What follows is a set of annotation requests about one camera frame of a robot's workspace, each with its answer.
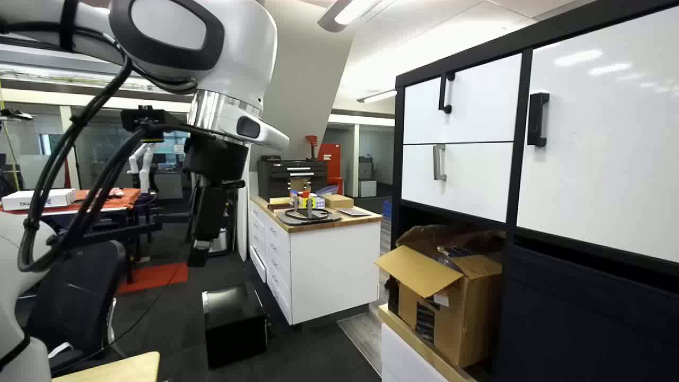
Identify white counter with wood top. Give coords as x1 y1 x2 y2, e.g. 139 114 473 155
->
373 303 476 382

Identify brown cardboard box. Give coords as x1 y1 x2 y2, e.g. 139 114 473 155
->
373 222 507 369

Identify white drawer with silver handle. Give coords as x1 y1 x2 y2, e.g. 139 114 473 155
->
399 142 515 226

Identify small ceiling light strip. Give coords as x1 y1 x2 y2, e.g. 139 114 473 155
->
357 87 399 106

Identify black office chair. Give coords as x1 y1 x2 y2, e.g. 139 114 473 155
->
23 239 128 377

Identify black fabric storage bin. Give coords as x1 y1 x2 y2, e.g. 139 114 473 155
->
494 241 679 382

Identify flat white box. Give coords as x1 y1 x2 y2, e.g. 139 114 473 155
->
0 187 79 212

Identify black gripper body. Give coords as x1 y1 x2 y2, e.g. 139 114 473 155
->
182 133 250 191

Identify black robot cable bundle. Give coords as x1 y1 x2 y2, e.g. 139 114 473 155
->
16 60 192 273

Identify white cabinet door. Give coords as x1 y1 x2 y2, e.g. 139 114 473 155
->
515 5 679 266

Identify long ceiling light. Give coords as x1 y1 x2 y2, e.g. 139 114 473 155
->
315 0 389 35

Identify silver drawer handle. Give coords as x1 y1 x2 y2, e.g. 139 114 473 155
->
431 142 449 185

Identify white drawer with black handle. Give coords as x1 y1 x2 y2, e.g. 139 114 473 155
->
401 54 524 144

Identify red top work table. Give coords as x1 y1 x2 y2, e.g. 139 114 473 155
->
0 187 159 284

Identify white island cabinet wood top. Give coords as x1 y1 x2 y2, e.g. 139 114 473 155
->
245 194 383 326

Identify black door handle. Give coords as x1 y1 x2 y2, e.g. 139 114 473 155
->
525 92 552 148

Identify white wall cabinets black handles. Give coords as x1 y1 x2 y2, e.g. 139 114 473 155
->
391 0 679 382

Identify red floor mat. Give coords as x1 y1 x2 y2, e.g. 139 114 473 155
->
114 261 190 298

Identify small cardboard box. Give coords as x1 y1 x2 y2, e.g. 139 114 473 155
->
322 194 357 212

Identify red machine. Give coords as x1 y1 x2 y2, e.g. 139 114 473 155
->
304 133 345 196

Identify colourful toy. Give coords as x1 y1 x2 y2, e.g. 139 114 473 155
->
291 187 319 212

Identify light wood table corner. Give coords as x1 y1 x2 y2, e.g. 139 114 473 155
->
50 351 163 382

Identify black drawer organizer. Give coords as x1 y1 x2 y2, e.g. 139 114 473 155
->
254 155 329 201

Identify black drawer handle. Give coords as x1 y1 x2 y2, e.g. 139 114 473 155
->
437 71 455 117

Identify black box on floor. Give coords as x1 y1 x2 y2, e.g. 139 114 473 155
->
200 282 269 369

